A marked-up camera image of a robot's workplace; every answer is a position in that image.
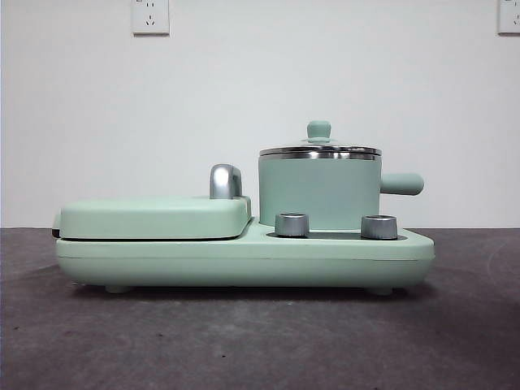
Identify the glass lid with green knob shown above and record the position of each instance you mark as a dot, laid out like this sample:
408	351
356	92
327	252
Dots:
319	130

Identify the silver control knob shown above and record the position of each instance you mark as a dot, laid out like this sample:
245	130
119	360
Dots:
291	224
378	226

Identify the green breakfast machine base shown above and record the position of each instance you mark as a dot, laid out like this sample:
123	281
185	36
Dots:
162	264

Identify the green hinged griddle cover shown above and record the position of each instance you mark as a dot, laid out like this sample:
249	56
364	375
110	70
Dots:
142	217

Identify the white wall socket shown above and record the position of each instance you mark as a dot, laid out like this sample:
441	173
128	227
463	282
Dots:
510	16
149	18

